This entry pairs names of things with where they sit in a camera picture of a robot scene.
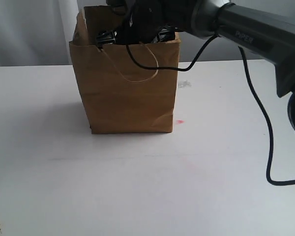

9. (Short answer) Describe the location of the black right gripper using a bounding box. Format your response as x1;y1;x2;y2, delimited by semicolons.
96;4;175;46

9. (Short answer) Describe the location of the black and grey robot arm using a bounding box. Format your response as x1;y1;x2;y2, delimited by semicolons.
107;0;295;130

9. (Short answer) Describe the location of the brown paper bag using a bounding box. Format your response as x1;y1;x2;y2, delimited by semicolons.
69;6;180;134

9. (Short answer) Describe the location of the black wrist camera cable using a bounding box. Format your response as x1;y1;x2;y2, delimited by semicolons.
124;34;295;186

